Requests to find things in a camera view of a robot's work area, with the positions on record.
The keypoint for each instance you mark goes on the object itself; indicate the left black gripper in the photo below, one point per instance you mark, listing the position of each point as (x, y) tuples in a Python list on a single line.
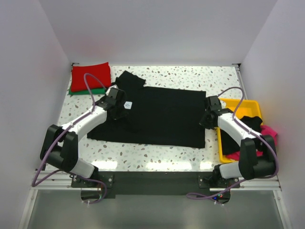
[(118, 110)]

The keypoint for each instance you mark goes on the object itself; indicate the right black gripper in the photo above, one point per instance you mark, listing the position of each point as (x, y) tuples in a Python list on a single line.
[(207, 119)]

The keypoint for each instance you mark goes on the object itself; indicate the black t shirt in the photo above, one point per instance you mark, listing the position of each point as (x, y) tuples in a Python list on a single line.
[(229, 146), (158, 116)]

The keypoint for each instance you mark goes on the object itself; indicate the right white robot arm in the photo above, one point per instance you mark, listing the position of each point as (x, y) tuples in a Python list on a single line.
[(257, 158)]

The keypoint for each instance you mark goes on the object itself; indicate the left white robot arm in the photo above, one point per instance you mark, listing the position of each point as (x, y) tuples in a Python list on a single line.
[(60, 148)]

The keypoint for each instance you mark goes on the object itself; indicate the green folded t shirt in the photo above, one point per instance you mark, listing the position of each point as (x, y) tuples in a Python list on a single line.
[(86, 92)]

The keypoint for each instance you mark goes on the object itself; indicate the red folded t shirt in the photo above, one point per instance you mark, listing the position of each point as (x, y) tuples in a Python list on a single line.
[(98, 74)]

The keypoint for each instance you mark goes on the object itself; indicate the yellow plastic bin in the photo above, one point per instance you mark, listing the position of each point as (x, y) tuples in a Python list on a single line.
[(247, 108)]

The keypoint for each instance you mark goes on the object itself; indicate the pink t shirt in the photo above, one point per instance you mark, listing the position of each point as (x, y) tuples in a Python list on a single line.
[(266, 130)]

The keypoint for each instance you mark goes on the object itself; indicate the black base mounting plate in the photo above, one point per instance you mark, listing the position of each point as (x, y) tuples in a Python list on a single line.
[(193, 185)]

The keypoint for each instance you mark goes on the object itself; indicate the aluminium frame rail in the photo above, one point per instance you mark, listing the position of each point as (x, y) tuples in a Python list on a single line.
[(54, 204)]

